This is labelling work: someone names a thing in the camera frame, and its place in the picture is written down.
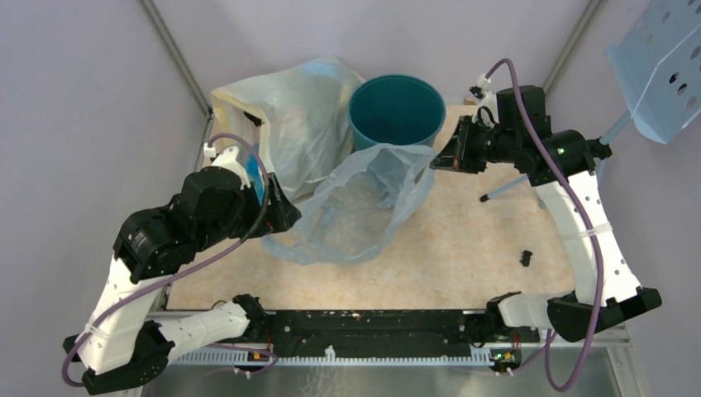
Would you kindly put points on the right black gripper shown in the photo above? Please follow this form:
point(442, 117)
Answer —
point(450, 157)

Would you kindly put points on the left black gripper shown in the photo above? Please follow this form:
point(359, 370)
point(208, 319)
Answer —
point(281, 212)

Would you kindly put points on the thin blue plastic trash bag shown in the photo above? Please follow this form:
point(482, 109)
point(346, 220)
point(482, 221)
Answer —
point(358, 209)

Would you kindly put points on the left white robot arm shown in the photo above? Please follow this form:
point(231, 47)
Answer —
point(120, 347)

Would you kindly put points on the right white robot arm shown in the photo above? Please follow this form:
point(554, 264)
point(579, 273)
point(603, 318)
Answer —
point(606, 292)

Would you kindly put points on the teal plastic trash bin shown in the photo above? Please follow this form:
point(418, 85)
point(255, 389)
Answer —
point(395, 109)

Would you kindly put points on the large full translucent bag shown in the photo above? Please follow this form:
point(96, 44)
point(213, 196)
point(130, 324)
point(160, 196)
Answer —
point(296, 118)

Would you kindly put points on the small black loose part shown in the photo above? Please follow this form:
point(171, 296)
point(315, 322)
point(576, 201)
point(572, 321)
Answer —
point(525, 258)

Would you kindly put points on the perforated light blue panel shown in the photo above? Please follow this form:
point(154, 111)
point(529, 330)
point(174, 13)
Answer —
point(657, 68)

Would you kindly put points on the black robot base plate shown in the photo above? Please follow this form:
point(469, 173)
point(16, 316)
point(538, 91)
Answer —
point(428, 333)

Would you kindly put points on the white toothed rail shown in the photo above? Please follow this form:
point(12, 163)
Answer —
point(208, 356)

